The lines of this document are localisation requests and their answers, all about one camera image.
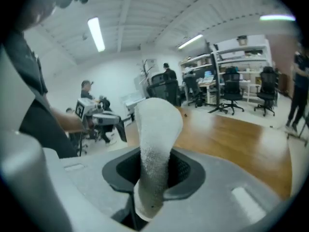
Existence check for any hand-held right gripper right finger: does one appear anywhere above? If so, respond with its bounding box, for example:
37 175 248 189
144 146 283 232

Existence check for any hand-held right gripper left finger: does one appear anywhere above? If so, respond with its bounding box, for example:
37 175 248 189
42 146 143 232

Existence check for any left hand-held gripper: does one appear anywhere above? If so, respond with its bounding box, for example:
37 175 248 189
75 99 122 126

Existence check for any white cloth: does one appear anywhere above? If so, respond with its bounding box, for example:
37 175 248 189
133 97 184 220

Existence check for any person's left forearm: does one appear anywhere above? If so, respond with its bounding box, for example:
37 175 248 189
51 107 85 132

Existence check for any white plastic box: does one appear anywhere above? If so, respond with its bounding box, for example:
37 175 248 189
120 91 147 122

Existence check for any black coat rack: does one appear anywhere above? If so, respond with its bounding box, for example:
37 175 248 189
139 58 155 86

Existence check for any person's black shirt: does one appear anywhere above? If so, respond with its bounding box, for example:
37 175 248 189
4 30 79 160

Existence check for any long ceiling light bar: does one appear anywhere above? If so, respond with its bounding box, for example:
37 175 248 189
87 16 106 53

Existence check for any black chair with grey garment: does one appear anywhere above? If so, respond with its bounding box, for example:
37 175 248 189
183 69 206 108

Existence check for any wooden office desk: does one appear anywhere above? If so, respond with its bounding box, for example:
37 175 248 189
197 79 218 104

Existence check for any black mesh office chair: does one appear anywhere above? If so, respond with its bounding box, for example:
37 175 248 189
253 66 279 117
221 66 245 116

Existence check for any tall black floor stand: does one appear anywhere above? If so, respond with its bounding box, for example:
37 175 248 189
205 39 229 115

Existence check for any white office desk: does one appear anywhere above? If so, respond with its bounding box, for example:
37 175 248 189
239 79 263 103

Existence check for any person's head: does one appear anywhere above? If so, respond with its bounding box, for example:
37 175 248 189
23 0 80 31

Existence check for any dark wooden cabinet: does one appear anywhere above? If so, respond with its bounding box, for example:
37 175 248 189
277 73 290 97

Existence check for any white shelf unit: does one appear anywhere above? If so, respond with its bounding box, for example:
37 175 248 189
178 39 273 87

